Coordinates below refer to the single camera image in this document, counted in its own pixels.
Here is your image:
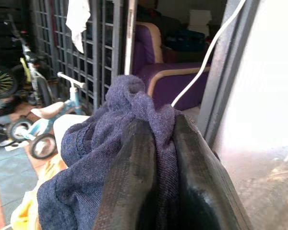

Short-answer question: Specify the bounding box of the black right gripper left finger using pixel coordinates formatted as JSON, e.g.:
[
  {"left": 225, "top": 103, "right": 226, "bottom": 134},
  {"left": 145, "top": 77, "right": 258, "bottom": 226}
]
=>
[{"left": 93, "top": 119, "right": 158, "bottom": 230}]

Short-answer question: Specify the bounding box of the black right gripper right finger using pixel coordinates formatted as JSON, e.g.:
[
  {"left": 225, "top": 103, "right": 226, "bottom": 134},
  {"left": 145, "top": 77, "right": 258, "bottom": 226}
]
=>
[{"left": 173, "top": 114, "right": 253, "bottom": 230}]

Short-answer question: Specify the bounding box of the navy blue knit garment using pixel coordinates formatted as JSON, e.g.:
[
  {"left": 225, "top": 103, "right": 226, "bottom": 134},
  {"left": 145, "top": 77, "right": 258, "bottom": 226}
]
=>
[{"left": 37, "top": 74, "right": 183, "bottom": 230}]

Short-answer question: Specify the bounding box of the dark blue clothes pile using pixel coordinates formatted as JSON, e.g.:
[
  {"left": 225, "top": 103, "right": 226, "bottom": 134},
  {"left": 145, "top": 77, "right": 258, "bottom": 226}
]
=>
[{"left": 164, "top": 29, "right": 207, "bottom": 52}]

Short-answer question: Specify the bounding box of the white laundry basket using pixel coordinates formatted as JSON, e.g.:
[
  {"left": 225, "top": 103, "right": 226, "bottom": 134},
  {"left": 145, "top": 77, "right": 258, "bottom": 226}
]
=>
[{"left": 52, "top": 114, "right": 91, "bottom": 154}]

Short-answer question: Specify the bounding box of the light blue children's tricycle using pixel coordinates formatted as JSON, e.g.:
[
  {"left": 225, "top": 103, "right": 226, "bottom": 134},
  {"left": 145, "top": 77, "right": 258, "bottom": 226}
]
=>
[{"left": 6, "top": 71, "right": 87, "bottom": 161}]

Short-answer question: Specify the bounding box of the yellow cloth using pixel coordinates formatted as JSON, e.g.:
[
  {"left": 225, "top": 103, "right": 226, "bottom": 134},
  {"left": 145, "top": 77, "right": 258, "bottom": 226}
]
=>
[{"left": 11, "top": 154, "right": 68, "bottom": 230}]

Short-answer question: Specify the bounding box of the purple sofa with beige trim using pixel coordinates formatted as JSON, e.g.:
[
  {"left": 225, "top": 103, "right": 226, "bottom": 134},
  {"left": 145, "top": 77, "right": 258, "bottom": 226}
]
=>
[{"left": 132, "top": 22, "right": 211, "bottom": 111}]

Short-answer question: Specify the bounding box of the grey metal grille gate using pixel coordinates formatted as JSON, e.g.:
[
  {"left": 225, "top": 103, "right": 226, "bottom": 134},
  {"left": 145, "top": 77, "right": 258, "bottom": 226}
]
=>
[{"left": 31, "top": 0, "right": 125, "bottom": 113}]

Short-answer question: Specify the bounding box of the children's bicycle with green spokes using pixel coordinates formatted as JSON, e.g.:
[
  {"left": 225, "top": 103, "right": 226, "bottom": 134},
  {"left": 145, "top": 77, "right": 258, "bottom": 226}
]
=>
[{"left": 0, "top": 14, "right": 54, "bottom": 106}]

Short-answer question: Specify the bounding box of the white boxes stack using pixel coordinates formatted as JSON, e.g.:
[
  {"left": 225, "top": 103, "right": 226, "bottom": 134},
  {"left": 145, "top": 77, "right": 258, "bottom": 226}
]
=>
[{"left": 187, "top": 9, "right": 212, "bottom": 36}]

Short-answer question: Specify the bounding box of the white hanging cloth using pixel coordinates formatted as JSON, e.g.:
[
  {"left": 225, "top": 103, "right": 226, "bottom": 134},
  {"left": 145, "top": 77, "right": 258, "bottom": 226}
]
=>
[{"left": 65, "top": 0, "right": 91, "bottom": 54}]

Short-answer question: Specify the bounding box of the grey door frame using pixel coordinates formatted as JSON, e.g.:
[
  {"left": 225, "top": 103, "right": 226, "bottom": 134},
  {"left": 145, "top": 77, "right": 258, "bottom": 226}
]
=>
[{"left": 197, "top": 0, "right": 261, "bottom": 147}]

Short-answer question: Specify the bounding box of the white cable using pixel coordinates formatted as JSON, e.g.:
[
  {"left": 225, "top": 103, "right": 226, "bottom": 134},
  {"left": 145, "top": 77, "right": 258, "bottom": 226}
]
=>
[{"left": 171, "top": 0, "right": 247, "bottom": 108}]

